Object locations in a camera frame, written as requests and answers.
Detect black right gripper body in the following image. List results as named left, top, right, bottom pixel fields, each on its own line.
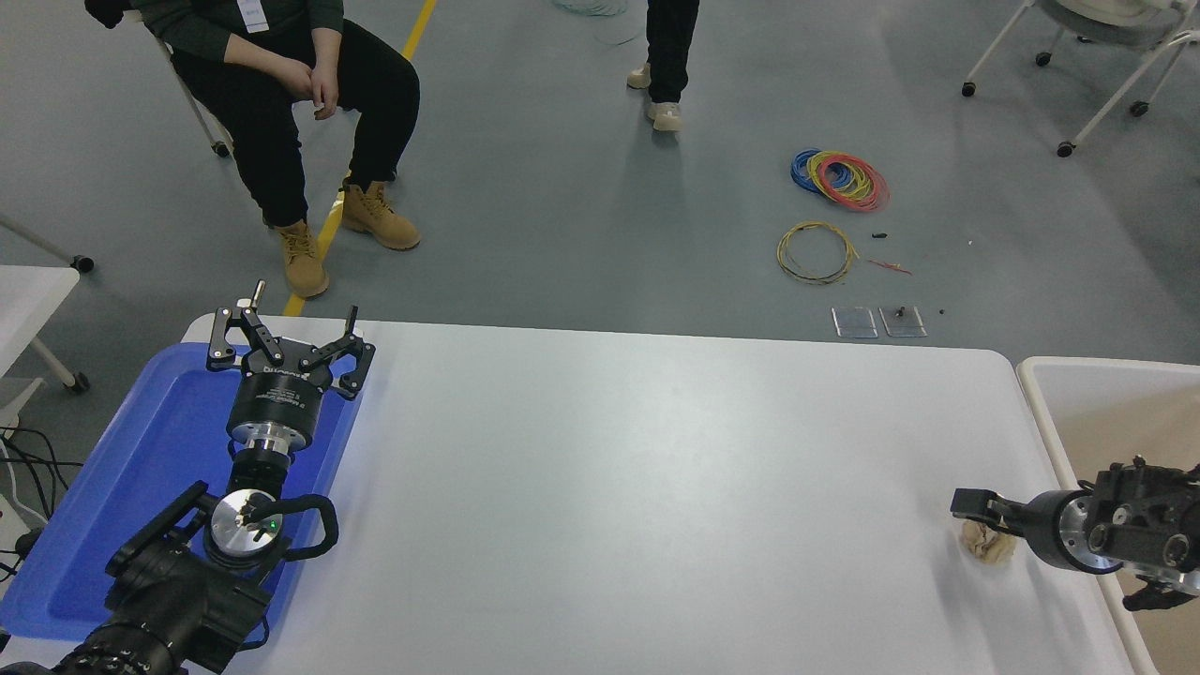
left=1020, top=491, right=1075, bottom=570

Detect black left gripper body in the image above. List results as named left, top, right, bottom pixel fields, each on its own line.
left=229, top=347, right=337, bottom=442

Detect tan paper ball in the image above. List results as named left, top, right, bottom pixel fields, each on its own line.
left=962, top=520, right=1019, bottom=566

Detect seated person's left hand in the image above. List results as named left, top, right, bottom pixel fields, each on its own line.
left=311, top=64, right=341, bottom=121

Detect seated person's right hand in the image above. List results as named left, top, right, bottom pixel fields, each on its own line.
left=279, top=60, right=318, bottom=104

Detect large pale bin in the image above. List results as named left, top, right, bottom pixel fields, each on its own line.
left=1017, top=356, right=1200, bottom=675

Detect blue plastic tray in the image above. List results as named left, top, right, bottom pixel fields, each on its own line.
left=0, top=342, right=367, bottom=643

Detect grey caster leg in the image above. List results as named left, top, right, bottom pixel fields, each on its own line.
left=0, top=213, right=96, bottom=275

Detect white side table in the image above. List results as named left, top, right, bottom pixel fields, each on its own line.
left=0, top=264, right=92, bottom=396

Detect seated person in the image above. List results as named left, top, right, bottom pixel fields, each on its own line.
left=84, top=0, right=423, bottom=301

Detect white folding chair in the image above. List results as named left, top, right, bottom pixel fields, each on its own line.
left=122, top=9, right=232, bottom=158

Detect standing person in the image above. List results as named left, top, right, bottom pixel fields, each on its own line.
left=626, top=0, right=701, bottom=133

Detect black floor cables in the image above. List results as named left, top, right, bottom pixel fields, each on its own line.
left=0, top=427, right=87, bottom=578

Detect yellow and black wire coil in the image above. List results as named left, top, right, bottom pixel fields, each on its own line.
left=775, top=220, right=860, bottom=286

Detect blue wire coil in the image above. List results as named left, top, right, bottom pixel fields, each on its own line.
left=790, top=148, right=849, bottom=196

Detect white wheeled frame chair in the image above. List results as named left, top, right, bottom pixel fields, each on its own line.
left=961, top=0, right=1200, bottom=158

